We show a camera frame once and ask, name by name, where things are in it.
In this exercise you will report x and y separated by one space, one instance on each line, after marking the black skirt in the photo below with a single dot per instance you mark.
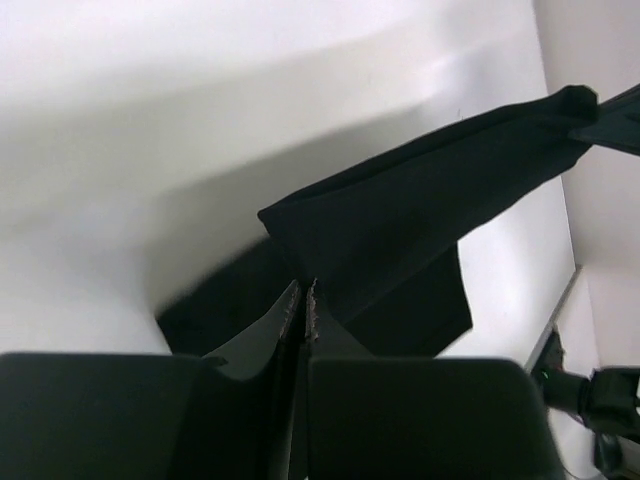
380 239

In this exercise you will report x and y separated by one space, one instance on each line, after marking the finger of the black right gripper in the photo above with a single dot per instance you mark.
617 125

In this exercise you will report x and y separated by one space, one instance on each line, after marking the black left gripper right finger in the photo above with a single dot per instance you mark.
371 417

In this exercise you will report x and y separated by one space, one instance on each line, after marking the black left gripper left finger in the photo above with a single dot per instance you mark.
105 416

